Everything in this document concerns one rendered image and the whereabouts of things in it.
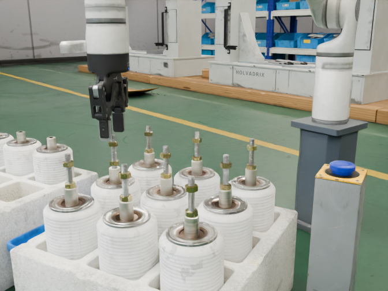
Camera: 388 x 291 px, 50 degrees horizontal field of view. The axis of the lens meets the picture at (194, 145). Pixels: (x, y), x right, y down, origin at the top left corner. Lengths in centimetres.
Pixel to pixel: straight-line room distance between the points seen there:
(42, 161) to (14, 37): 617
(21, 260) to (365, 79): 237
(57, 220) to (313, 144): 69
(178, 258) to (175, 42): 365
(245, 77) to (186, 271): 286
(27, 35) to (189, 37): 362
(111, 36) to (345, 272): 55
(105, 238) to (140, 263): 7
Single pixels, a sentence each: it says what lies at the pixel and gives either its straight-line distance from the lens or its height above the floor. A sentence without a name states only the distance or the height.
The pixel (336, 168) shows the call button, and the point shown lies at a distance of 70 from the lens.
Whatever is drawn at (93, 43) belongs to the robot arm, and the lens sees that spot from 76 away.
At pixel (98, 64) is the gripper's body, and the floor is 48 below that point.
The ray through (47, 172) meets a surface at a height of 21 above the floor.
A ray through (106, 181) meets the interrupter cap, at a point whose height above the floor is 25.
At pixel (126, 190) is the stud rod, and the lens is 66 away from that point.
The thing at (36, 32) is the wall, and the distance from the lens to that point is 731.
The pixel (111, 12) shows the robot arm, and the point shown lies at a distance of 76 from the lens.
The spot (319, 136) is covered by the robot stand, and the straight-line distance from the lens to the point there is 113.
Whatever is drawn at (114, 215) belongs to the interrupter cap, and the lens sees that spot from 69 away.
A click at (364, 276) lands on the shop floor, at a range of 107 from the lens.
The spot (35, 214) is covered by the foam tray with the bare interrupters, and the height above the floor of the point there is 14.
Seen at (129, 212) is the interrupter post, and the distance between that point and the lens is 67.
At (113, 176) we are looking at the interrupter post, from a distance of 83.
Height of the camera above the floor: 54
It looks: 16 degrees down
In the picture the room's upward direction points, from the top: straight up
